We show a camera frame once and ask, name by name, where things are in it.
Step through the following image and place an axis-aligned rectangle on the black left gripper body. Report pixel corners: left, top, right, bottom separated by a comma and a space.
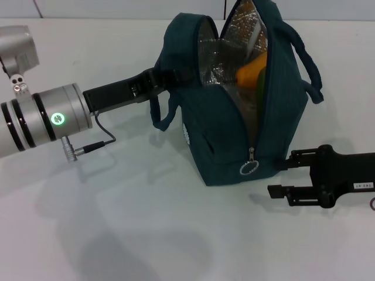
82, 76, 143, 114

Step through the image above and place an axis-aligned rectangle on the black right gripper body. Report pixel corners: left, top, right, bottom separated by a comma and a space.
309, 143, 375, 210

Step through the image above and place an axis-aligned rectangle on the dark teal insulated lunch bag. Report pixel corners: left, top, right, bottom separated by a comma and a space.
149, 0, 325, 187

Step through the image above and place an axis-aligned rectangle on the green cucumber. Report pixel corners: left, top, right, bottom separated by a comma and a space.
255, 66, 268, 107

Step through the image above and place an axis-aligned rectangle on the orange yellow pear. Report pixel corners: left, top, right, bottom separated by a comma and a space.
236, 52, 269, 89

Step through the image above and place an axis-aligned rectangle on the left arm cable with plug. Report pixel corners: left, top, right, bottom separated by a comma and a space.
60, 112, 117, 163

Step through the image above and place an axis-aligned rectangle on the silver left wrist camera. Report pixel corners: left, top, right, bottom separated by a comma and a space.
0, 25, 40, 98

